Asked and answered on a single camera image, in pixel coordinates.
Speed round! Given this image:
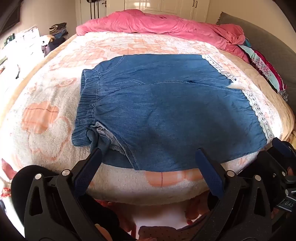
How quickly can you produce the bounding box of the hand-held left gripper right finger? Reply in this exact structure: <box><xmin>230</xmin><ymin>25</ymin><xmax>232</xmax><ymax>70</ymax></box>
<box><xmin>185</xmin><ymin>147</ymin><xmax>275</xmax><ymax>241</ymax></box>

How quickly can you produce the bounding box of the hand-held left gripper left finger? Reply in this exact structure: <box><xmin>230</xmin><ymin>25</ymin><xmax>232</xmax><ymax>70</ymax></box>
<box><xmin>23</xmin><ymin>148</ymin><xmax>137</xmax><ymax>241</ymax></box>

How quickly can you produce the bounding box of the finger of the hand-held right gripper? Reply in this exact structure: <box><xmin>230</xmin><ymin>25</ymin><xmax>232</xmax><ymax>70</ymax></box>
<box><xmin>271</xmin><ymin>137</ymin><xmax>296</xmax><ymax>163</ymax></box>

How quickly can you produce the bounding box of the beige quilted bed sheet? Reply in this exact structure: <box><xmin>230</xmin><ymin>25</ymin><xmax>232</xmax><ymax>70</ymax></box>
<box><xmin>0</xmin><ymin>32</ymin><xmax>296</xmax><ymax>149</ymax></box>

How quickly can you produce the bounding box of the floral fleece blanket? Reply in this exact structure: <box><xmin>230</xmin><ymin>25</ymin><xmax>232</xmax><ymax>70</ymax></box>
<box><xmin>0</xmin><ymin>31</ymin><xmax>289</xmax><ymax>207</ymax></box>

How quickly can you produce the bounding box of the person's dotted clothing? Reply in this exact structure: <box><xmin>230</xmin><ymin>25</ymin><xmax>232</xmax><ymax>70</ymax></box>
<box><xmin>139</xmin><ymin>226</ymin><xmax>199</xmax><ymax>241</ymax></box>

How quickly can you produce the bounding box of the colourful folded clothes pile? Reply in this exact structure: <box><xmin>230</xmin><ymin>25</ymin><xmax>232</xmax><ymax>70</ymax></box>
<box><xmin>238</xmin><ymin>38</ymin><xmax>288</xmax><ymax>102</ymax></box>

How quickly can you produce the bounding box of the grey quilted headboard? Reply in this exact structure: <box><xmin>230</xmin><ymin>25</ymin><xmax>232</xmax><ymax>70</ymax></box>
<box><xmin>216</xmin><ymin>11</ymin><xmax>296</xmax><ymax>112</ymax></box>

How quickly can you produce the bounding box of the pile of clothes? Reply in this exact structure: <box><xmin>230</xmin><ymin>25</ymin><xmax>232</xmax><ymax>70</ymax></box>
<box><xmin>42</xmin><ymin>22</ymin><xmax>70</xmax><ymax>56</ymax></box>

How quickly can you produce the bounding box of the cluttered white desk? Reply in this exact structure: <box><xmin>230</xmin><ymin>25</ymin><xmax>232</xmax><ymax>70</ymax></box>
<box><xmin>0</xmin><ymin>25</ymin><xmax>44</xmax><ymax>77</ymax></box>

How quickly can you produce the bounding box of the pink duvet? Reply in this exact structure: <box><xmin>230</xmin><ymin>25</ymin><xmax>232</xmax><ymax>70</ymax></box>
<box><xmin>76</xmin><ymin>10</ymin><xmax>251</xmax><ymax>64</ymax></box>

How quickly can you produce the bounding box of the white wardrobe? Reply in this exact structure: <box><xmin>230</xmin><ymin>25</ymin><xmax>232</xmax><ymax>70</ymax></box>
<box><xmin>124</xmin><ymin>0</ymin><xmax>211</xmax><ymax>22</ymax></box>

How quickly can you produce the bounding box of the black wall television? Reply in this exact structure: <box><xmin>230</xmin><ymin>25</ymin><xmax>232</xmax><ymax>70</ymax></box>
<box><xmin>0</xmin><ymin>5</ymin><xmax>22</xmax><ymax>33</ymax></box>

